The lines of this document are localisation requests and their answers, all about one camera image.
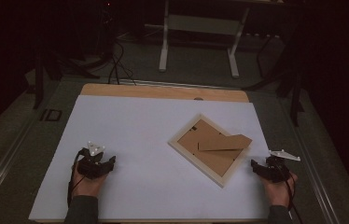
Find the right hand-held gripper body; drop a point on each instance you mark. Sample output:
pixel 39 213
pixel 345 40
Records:
pixel 276 169

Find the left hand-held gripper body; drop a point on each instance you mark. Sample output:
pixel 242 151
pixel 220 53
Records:
pixel 91 166

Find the wooden picture frame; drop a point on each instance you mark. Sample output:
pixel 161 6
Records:
pixel 208 154

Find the person's left hand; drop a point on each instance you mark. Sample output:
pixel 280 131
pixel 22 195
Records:
pixel 87 185

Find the person's right hand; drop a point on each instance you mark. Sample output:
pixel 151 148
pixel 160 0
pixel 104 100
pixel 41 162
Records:
pixel 278 191

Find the white table mat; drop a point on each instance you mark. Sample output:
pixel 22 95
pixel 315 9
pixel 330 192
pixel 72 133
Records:
pixel 150 177

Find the black floor plate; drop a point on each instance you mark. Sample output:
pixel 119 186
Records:
pixel 51 115

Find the black metal stand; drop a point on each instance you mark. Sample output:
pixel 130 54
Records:
pixel 54 68
pixel 287 84

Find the metal floor rail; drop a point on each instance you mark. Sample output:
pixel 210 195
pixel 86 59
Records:
pixel 315 174
pixel 1 168

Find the white metal desk frame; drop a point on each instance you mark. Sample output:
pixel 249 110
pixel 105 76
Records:
pixel 200 26

